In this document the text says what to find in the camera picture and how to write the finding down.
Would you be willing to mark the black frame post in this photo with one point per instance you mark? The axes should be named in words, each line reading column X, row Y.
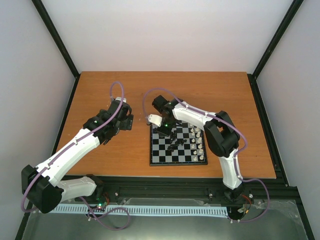
column 45, row 17
column 280, row 31

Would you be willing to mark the black left frame post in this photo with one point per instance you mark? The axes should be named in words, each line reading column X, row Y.
column 45, row 17

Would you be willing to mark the black pile of chess pieces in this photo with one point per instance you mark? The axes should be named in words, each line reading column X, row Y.
column 174, row 141

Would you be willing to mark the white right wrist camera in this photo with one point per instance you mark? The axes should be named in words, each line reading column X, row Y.
column 154, row 119

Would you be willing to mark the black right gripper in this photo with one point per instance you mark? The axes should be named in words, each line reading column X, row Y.
column 165, row 132

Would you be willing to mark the black and white chessboard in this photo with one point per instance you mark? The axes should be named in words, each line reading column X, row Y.
column 184, row 155

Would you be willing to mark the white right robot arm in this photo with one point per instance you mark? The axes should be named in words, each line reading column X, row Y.
column 221, row 135

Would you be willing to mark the white slotted cable duct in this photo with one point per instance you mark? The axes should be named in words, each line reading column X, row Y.
column 152, row 211

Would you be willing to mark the black right frame post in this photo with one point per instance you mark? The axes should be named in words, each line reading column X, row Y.
column 280, row 31

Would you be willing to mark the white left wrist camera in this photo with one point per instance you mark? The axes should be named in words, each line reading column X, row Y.
column 124, row 100

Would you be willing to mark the black aluminium frame rail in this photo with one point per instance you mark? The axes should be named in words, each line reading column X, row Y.
column 209, row 190

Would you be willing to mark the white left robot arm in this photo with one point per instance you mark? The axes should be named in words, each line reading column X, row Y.
column 44, row 186

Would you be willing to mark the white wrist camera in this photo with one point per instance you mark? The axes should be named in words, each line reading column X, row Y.
column 154, row 119
column 124, row 100

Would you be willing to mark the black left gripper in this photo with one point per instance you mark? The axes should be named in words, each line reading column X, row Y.
column 128, row 122

